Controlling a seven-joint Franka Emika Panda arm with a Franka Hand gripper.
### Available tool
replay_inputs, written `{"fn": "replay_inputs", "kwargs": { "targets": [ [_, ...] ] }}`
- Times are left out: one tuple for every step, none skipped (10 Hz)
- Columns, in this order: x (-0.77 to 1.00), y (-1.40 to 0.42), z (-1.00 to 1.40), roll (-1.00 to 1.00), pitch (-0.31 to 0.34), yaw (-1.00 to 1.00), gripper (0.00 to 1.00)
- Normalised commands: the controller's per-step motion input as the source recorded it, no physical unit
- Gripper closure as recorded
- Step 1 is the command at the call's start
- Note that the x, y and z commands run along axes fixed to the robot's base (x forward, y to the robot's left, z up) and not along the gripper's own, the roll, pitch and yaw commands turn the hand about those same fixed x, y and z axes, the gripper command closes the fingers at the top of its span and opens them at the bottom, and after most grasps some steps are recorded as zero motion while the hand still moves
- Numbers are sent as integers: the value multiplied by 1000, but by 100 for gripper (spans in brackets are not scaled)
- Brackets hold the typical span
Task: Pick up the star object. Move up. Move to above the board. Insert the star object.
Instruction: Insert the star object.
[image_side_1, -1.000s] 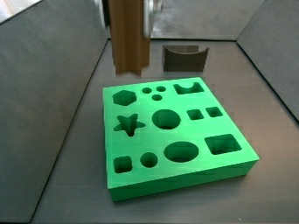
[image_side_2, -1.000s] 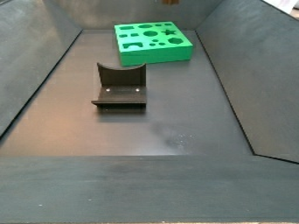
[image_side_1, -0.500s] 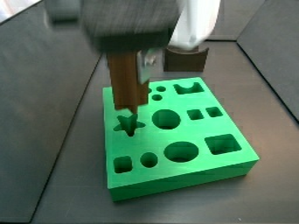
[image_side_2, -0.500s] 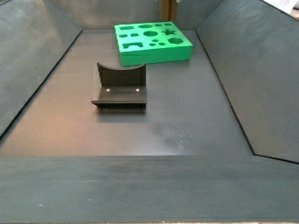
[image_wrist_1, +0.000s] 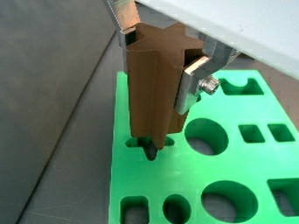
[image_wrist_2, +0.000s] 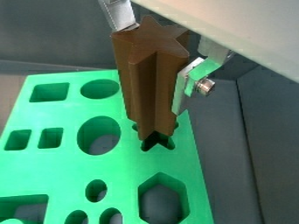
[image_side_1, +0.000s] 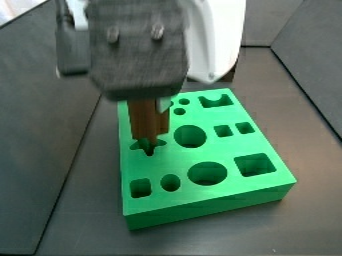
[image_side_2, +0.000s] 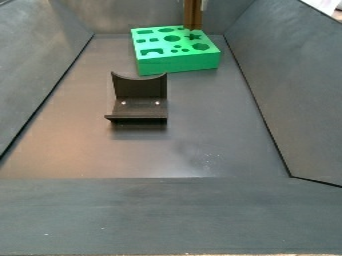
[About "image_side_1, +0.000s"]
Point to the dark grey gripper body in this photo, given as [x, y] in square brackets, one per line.
[131, 51]

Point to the green shape sorting board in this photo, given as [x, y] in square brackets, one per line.
[213, 165]

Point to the brown star block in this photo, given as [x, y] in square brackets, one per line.
[149, 123]

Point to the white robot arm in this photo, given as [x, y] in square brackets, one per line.
[213, 33]

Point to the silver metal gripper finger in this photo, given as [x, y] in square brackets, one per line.
[163, 104]

